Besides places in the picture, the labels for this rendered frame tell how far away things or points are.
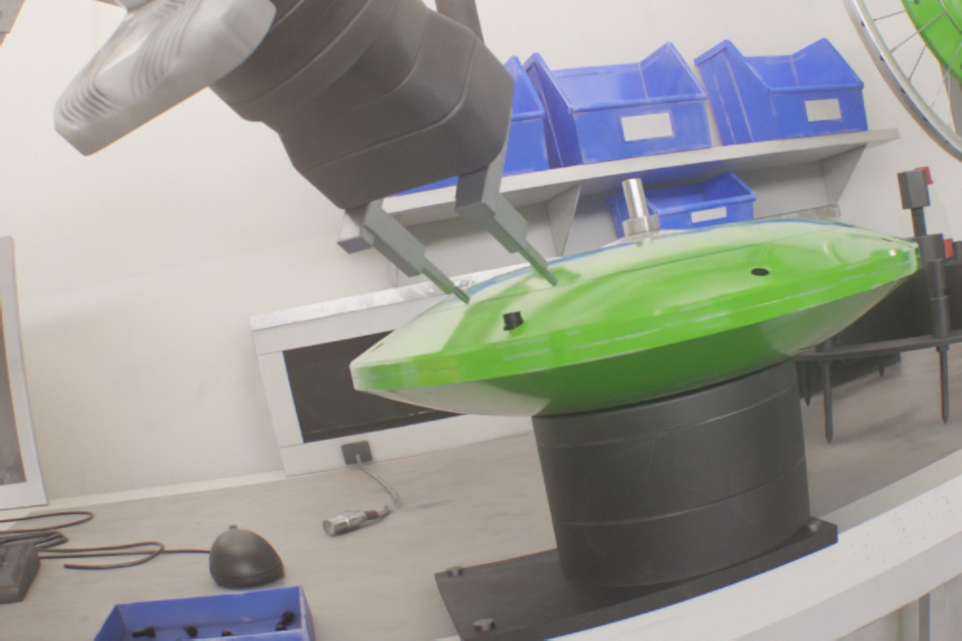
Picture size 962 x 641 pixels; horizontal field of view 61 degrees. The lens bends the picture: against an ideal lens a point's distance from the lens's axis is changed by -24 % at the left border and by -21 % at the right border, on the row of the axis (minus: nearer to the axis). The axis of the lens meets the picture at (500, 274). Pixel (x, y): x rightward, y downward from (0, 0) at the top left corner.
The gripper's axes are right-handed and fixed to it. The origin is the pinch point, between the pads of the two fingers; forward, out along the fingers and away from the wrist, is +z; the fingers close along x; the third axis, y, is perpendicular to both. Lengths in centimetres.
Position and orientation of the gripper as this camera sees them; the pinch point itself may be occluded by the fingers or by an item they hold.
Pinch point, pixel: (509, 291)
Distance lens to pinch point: 39.4
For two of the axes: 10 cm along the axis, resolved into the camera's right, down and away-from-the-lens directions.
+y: 1.3, -8.4, 5.2
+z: 5.3, 5.0, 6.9
